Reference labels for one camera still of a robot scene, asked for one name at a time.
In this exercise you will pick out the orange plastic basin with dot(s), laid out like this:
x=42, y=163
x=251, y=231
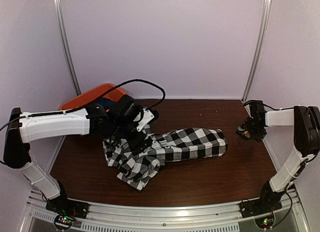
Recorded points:
x=92, y=94

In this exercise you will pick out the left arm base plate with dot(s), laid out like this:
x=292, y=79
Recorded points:
x=68, y=207

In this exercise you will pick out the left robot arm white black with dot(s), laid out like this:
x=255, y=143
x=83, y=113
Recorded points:
x=124, y=119

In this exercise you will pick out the dark blue garment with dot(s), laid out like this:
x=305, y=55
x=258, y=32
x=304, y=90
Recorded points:
x=105, y=103

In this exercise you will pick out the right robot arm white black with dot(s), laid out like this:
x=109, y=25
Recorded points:
x=297, y=130

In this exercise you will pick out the black white checkered shirt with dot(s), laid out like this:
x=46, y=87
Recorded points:
x=137, y=169

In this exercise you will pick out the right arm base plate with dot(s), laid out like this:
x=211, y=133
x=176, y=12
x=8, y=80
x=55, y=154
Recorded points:
x=255, y=207

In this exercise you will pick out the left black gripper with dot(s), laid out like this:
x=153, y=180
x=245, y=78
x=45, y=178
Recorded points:
x=134, y=143

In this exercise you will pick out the right aluminium corner post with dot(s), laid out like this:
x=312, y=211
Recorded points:
x=264, y=22

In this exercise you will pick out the left aluminium corner post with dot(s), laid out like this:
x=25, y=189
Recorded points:
x=65, y=46

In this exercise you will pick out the aluminium corner post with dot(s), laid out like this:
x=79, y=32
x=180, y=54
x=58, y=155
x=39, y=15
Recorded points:
x=264, y=22
x=65, y=46

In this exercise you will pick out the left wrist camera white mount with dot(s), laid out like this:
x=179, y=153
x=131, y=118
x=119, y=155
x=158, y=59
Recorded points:
x=143, y=119

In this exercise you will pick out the small black brooch box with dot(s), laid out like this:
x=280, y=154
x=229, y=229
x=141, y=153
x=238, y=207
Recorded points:
x=242, y=134

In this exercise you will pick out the aluminium front rail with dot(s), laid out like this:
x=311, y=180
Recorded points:
x=214, y=217

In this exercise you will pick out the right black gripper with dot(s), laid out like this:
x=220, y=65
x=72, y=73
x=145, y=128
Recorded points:
x=259, y=136

